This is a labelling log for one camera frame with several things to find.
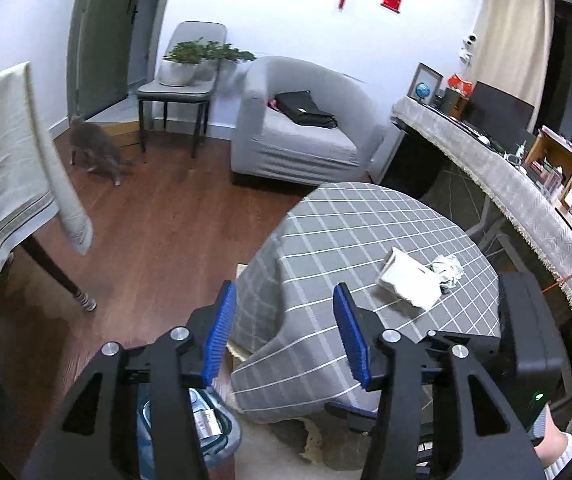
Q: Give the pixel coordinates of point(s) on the beige curtain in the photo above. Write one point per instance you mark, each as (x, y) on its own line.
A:
(511, 45)

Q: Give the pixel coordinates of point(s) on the brown wooden box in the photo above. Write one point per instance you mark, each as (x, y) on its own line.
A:
(453, 105)

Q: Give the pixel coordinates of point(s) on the grey cat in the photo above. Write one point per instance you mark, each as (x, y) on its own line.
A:
(93, 147)

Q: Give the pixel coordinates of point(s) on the grey chair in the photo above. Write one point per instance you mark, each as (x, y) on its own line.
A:
(176, 92)

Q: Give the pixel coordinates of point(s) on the picture frame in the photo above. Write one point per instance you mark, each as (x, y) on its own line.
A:
(428, 72)

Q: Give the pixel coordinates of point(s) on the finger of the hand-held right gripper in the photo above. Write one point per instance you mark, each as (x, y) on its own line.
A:
(441, 336)
(353, 416)

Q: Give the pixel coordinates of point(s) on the grey checked tablecloth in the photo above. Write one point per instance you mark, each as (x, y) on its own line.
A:
(341, 230)

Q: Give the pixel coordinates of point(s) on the pink item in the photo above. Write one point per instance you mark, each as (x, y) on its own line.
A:
(272, 104)

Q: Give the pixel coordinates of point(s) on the grey door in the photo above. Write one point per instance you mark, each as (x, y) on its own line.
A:
(106, 35)

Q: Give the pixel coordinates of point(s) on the low doorway step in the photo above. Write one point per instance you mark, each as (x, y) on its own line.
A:
(116, 127)

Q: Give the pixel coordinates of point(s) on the cream floor rug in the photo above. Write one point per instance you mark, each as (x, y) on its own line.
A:
(266, 452)

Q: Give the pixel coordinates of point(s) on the small blue globe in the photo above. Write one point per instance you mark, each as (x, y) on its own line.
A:
(422, 91)

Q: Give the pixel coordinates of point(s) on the black bag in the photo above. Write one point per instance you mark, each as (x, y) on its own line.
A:
(303, 107)

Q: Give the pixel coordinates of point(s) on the white paper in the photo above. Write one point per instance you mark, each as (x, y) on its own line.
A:
(446, 267)

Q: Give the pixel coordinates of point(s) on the wooden shelf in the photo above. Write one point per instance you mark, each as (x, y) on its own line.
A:
(546, 152)

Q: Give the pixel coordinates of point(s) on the beige tablecloth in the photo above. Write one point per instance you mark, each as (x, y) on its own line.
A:
(6, 160)

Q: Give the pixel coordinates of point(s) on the person's right hand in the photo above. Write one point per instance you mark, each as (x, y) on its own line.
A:
(553, 440)

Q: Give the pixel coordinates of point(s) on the person's right forearm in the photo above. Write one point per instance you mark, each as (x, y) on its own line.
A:
(568, 460)

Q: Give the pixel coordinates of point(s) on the white security camera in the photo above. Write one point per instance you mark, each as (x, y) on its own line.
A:
(470, 45)

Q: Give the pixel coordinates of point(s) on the dark table leg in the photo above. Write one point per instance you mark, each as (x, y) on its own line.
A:
(51, 265)

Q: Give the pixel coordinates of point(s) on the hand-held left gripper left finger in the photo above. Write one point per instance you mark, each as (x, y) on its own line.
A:
(218, 332)

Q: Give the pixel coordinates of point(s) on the potted green plant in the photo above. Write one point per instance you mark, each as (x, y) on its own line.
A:
(178, 72)

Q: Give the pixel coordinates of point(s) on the grey armchair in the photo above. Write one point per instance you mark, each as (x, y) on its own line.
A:
(306, 150)

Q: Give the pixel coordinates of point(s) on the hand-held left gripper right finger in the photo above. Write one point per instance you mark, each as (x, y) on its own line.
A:
(351, 340)

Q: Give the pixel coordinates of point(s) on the long white cardboard box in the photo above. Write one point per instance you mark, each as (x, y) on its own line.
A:
(406, 280)

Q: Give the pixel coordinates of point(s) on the black monitor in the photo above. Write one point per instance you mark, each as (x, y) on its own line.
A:
(501, 107)

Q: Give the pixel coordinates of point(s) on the fringed grey desk cloth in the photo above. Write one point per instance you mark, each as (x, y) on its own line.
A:
(516, 195)

